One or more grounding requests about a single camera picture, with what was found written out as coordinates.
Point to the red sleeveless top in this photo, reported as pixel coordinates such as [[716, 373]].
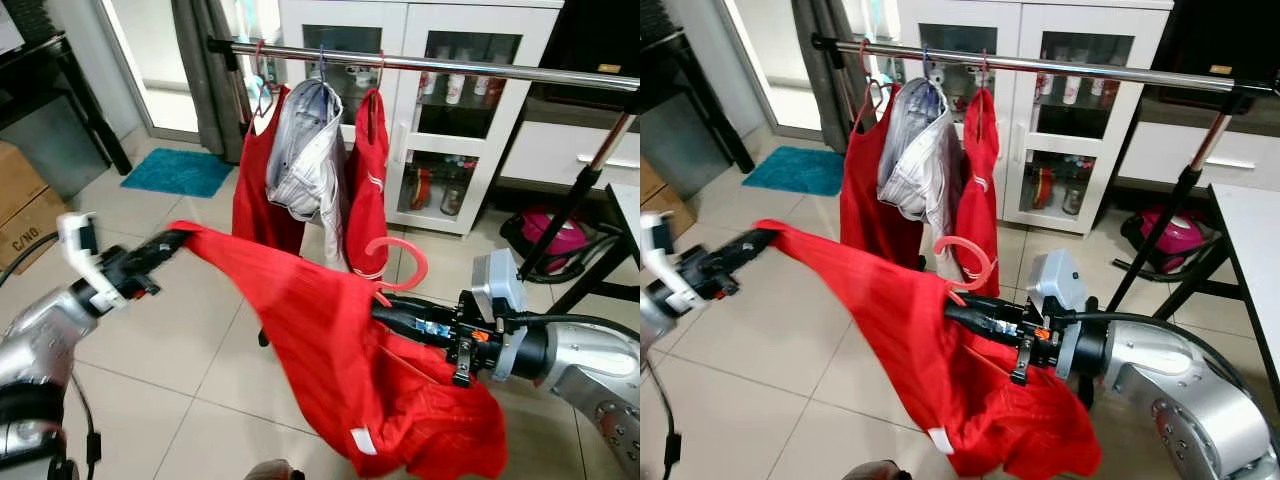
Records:
[[255, 195], [865, 195]]

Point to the white sliding door frame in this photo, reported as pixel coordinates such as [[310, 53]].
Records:
[[765, 70], [150, 70]]

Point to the silver black clothes rack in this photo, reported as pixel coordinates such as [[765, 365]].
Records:
[[1100, 68], [480, 68]]

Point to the pink plastic hanger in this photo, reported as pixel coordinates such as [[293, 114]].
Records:
[[415, 265], [985, 262]]

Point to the white glass door cabinet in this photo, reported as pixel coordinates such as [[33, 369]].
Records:
[[400, 150], [1015, 150]]

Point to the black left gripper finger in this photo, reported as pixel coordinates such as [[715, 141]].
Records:
[[167, 262], [168, 243], [753, 262], [753, 243]]

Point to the red plastic hanger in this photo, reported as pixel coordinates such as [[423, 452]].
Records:
[[379, 72], [866, 68], [984, 70], [260, 70]]

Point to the teal floor mat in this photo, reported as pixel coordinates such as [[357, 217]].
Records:
[[795, 170], [178, 173]]

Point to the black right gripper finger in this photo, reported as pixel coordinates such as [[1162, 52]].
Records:
[[978, 331], [410, 332], [975, 314], [405, 315]]

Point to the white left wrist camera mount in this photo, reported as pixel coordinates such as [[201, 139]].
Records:
[[660, 245], [76, 245]]

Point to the black side table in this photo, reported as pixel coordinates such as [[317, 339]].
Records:
[[690, 60], [60, 70]]

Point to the black television screen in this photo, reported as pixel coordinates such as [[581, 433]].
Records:
[[1230, 35], [600, 40]]

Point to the white grey shirt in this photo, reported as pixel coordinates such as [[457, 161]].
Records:
[[920, 160], [310, 160]]

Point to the red garment white stripes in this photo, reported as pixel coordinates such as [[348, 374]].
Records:
[[368, 180], [980, 180]]

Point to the pink vacuum cleaner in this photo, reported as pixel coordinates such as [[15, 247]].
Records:
[[1170, 240], [550, 240]]

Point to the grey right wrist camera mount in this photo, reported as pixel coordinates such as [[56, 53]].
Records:
[[497, 285], [1055, 285]]

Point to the red mesh jersey white label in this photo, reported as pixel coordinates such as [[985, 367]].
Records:
[[330, 340], [920, 340]]

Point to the blue plastic hanger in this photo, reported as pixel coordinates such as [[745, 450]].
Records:
[[321, 65], [927, 65]]

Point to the white drawer unit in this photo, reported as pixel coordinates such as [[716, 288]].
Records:
[[1170, 160], [560, 155]]

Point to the brown cardboard box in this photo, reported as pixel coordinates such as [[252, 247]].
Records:
[[25, 205], [660, 195]]

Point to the grey curtain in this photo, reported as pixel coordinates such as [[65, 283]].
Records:
[[205, 80], [825, 90]]

